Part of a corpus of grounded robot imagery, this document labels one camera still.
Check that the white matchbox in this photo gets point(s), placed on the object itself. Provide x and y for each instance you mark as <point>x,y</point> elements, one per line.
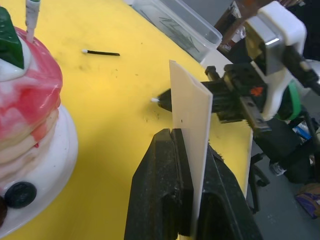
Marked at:
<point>190,105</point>

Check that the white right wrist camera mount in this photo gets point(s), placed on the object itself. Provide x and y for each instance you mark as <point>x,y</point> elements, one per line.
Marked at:
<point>287,22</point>

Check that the green cake decoration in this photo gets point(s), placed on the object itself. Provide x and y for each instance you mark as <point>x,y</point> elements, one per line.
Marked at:
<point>10,40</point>

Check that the pink and white layered cake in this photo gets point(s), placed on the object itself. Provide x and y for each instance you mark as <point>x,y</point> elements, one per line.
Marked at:
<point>30,100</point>

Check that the brown wooden furniture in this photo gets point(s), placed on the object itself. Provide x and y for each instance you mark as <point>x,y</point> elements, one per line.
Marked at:
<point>232,22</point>

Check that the green band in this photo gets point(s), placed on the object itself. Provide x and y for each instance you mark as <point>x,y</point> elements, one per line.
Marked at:
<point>295,100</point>

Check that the white and green candle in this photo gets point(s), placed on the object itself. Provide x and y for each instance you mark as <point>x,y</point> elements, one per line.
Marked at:
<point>32,20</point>

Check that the clear plastic storage container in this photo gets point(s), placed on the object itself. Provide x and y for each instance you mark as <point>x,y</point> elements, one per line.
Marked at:
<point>180,20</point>

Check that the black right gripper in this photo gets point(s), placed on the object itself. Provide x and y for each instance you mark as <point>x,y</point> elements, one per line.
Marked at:
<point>246,80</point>

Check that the dark red berry decoration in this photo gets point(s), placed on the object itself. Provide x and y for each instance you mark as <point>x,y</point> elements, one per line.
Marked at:
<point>2,210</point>

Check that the black match with white tip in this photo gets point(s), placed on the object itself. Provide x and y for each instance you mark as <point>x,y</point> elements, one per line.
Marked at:
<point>155,100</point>
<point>102,52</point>

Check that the dark blueberry decoration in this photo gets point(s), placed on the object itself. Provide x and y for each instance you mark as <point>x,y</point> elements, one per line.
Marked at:
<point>21,195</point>

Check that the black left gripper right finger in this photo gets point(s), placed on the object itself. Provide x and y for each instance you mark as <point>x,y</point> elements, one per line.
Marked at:
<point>225,212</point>

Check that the clear plastic bottle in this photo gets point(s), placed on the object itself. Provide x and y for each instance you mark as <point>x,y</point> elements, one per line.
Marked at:
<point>277,169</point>

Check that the white round plate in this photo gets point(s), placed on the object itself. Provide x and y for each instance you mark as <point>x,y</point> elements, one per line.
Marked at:
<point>62,155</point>

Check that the purple printed bag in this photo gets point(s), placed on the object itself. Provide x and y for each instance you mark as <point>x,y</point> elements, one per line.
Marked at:
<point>310,200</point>

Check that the yellow table mat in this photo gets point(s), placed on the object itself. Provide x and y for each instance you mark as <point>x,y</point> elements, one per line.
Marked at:
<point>112,87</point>

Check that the black office chair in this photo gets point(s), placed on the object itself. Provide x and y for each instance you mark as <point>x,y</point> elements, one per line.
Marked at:
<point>280,147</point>

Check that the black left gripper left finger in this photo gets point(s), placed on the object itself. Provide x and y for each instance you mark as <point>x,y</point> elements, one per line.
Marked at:
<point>155,190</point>

